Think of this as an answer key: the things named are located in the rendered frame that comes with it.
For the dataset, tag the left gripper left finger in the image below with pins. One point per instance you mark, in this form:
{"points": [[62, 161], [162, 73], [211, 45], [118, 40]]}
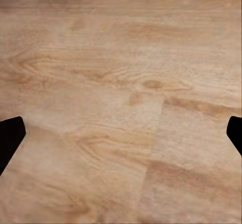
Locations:
{"points": [[12, 131]]}

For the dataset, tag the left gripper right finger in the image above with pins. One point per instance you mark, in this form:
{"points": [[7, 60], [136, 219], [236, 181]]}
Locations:
{"points": [[234, 132]]}

